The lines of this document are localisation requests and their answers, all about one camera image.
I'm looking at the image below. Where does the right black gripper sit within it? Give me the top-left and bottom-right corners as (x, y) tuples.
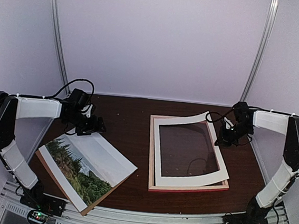
(215, 120), (254, 149)

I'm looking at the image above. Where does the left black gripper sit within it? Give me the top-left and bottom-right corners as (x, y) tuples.
(65, 110), (108, 138)

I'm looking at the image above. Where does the white photo mat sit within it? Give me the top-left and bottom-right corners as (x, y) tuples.
(146, 105), (236, 194)

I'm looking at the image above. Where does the landscape photo print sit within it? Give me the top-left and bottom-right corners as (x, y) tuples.
(39, 130), (137, 205)

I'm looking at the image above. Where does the clear acrylic sheet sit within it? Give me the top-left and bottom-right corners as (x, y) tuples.
(159, 122), (219, 177)

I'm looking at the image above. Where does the pink wooden picture frame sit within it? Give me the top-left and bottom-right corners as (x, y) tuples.
(143, 114), (236, 200)

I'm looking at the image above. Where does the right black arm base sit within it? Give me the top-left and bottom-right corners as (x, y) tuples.
(223, 197), (272, 224)

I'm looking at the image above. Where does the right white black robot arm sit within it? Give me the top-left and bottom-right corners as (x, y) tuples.
(215, 101), (299, 224)

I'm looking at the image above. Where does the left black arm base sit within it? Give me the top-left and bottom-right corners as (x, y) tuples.
(16, 178), (66, 217)

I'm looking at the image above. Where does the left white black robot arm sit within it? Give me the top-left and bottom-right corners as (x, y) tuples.
(0, 89), (106, 210)

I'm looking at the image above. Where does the brown backing board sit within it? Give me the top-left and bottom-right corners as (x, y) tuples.
(36, 147), (131, 216)

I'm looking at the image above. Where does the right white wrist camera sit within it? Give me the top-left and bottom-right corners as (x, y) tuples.
(223, 117), (234, 130)

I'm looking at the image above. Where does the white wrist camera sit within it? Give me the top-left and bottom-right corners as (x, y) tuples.
(223, 117), (234, 130)
(81, 104), (94, 118)

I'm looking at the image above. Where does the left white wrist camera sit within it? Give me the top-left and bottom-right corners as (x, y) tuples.
(81, 104), (94, 118)

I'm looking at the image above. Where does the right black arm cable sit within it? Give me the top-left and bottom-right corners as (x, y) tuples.
(204, 111), (231, 125)

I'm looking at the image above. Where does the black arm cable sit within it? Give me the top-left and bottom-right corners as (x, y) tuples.
(54, 75), (95, 104)
(204, 111), (231, 125)

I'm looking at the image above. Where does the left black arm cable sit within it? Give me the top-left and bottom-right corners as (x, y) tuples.
(54, 75), (95, 104)

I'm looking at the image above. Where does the right aluminium corner post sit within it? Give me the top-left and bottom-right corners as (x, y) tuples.
(240, 0), (280, 102)

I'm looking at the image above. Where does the aluminium corner post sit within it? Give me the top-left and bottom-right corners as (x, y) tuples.
(50, 0), (68, 85)
(240, 0), (280, 102)

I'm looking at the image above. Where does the left aluminium corner post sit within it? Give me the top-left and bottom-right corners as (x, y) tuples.
(50, 0), (68, 85)

